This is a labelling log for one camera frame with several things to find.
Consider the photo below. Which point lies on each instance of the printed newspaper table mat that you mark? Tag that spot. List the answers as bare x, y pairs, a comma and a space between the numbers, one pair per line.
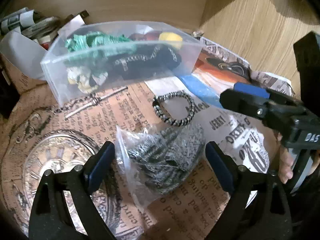
35, 139

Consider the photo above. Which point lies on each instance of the floral patterned cloth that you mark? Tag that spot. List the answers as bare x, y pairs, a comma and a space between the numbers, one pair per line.
86, 81

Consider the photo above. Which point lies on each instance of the green knitted cloth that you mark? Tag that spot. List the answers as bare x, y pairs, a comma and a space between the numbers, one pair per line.
96, 45

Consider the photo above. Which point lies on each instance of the plastic bag of metal scrubber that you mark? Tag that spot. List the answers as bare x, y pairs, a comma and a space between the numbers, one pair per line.
154, 163

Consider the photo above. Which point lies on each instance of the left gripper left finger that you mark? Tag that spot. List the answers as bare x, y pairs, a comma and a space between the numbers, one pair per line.
50, 218

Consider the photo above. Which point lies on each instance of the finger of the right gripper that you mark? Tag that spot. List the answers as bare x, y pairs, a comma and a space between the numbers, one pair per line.
275, 110
242, 91

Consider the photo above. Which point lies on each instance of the black cloth with braided trim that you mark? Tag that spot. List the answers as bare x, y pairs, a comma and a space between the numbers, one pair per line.
146, 62

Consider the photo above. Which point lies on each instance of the stack of newspapers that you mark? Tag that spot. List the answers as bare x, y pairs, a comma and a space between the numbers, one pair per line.
34, 25

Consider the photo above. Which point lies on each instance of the person's right hand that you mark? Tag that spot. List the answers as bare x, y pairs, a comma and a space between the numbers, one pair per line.
285, 165

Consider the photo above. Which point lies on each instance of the clear plastic storage box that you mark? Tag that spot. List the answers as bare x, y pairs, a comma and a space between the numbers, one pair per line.
142, 33

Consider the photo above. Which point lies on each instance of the small white box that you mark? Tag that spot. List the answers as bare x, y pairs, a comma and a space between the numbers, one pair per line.
74, 24

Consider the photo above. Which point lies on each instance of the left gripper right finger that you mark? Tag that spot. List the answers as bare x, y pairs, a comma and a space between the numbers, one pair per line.
257, 208

